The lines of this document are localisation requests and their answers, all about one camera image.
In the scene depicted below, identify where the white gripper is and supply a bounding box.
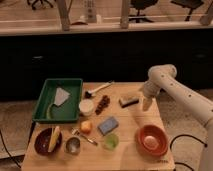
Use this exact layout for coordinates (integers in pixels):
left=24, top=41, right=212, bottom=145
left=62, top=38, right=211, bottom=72
left=140, top=80, right=160, bottom=111

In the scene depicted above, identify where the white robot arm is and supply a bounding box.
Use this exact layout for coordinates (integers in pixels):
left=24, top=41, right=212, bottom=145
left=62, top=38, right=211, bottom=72
left=140, top=64, right=213, bottom=171

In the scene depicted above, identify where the green plastic cup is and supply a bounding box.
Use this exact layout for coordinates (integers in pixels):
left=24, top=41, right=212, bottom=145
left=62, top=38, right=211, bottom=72
left=103, top=133, right=119, bottom=150

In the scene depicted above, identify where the small metal cup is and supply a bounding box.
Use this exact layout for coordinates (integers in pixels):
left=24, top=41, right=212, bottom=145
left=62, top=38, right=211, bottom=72
left=65, top=137, right=80, bottom=155

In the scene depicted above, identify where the red plastic bowl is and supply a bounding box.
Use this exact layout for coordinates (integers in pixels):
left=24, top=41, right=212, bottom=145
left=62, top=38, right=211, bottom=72
left=135, top=125, right=168, bottom=157

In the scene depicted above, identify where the egg in red bowl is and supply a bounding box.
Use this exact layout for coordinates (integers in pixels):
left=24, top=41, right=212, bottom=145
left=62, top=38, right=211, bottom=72
left=144, top=136, right=159, bottom=150

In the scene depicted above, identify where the blue sponge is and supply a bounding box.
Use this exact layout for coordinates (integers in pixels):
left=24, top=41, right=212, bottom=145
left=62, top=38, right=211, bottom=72
left=98, top=117, right=119, bottom=135

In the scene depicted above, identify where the white round container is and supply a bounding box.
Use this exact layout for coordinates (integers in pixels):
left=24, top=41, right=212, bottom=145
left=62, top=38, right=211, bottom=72
left=79, top=99, right=94, bottom=116

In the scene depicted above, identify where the orange fruit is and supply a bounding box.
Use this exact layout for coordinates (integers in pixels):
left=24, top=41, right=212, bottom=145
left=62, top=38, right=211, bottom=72
left=80, top=120, right=92, bottom=134

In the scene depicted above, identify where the metal spoon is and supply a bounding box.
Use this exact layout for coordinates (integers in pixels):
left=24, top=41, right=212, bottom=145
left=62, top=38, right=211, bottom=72
left=72, top=129, right=98, bottom=146

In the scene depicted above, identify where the green plastic tray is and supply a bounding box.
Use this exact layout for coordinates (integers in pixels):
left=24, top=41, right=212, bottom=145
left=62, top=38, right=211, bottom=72
left=33, top=78, right=83, bottom=124

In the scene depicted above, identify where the grey cloth piece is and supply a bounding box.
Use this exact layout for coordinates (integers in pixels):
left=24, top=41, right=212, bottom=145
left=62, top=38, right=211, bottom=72
left=54, top=88, right=70, bottom=106

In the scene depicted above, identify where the black office chair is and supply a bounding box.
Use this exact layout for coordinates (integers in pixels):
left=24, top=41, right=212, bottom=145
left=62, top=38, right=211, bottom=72
left=129, top=0, right=158, bottom=23
left=26, top=0, right=54, bottom=10

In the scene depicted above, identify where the green banana in tray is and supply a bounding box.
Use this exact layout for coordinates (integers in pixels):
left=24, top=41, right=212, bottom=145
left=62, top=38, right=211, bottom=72
left=46, top=103, right=54, bottom=119

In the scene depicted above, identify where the dark brown bowl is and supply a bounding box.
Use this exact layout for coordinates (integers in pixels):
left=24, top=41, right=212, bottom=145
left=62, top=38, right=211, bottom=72
left=34, top=128, right=62, bottom=156

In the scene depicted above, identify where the black office chair left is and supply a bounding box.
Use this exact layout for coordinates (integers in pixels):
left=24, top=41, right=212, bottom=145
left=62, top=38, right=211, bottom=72
left=26, top=0, right=54, bottom=10

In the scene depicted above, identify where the black floor cable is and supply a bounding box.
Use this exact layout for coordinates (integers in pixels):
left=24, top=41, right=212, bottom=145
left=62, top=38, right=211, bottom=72
left=169, top=133, right=209, bottom=171

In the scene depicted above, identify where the black cable left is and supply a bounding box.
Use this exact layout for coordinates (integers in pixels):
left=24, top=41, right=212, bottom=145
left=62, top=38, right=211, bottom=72
left=0, top=129, right=22, bottom=169

